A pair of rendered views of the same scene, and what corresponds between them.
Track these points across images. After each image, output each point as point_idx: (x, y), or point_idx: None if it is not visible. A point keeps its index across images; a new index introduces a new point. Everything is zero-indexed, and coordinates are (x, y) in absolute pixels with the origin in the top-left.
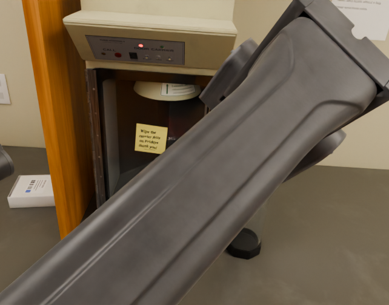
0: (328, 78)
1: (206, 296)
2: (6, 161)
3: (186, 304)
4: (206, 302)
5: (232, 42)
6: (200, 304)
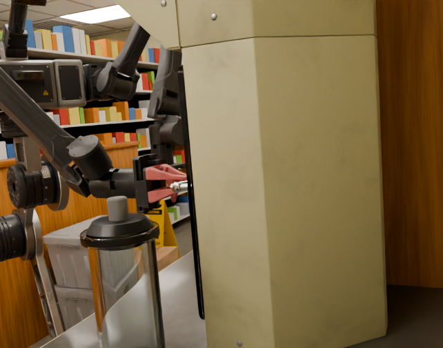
0: None
1: (89, 335)
2: (170, 128)
3: (94, 323)
4: (81, 334)
5: (119, 5)
6: (83, 331)
